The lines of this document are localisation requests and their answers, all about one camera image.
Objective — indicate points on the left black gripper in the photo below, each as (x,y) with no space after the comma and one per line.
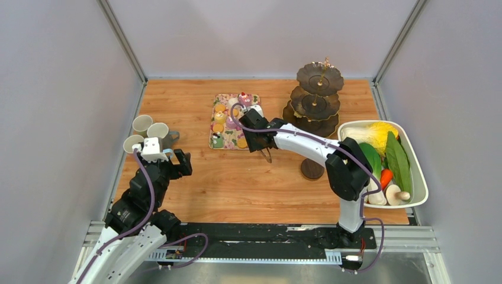
(184,167)

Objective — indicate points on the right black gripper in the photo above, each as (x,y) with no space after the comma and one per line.
(253,145)

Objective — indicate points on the three-tier dark cake stand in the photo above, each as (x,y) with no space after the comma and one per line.
(314,104)

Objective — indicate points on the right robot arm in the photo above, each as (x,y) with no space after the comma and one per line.
(348,171)

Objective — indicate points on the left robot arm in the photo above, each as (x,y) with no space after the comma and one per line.
(135,226)

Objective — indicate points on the purple cake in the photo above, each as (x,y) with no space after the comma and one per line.
(230,124)

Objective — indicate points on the white round cake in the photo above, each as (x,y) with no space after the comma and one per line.
(232,101)

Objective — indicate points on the round biscuit front right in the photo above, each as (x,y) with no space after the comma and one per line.
(241,143)

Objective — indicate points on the yellow cupcake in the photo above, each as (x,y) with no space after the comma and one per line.
(220,117)

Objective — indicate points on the floral rectangular tray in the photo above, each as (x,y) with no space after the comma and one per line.
(224,133)

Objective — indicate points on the green cake with panda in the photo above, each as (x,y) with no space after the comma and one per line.
(217,141)

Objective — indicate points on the cream mug left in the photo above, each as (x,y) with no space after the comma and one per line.
(130,141)

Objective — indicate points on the cream mug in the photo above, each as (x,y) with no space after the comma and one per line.
(130,141)
(141,124)

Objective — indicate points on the cream mug far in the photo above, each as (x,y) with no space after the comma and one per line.
(141,124)

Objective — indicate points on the dark round wooden coaster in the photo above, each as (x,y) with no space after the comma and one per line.
(311,170)

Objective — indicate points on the napa cabbage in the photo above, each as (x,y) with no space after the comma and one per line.
(373,133)

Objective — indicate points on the green bok choy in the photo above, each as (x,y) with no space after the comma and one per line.
(373,158)

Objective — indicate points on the orange carrot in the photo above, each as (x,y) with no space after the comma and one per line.
(386,177)

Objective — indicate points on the long dark green leaf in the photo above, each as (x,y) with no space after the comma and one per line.
(398,163)

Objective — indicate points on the white mushroom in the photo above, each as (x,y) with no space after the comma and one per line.
(395,196)

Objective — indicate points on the white oval vegetable basin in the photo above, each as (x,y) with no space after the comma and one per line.
(420,191)

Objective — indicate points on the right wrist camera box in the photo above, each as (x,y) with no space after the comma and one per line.
(258,109)

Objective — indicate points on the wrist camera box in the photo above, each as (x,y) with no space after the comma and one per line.
(152,150)
(258,109)

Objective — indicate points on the light blue handled mug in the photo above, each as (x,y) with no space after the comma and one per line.
(168,153)

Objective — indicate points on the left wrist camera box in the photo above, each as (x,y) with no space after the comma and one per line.
(152,150)

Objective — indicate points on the grey handled mug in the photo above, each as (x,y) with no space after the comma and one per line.
(162,131)

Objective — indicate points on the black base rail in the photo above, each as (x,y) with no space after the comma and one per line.
(267,241)

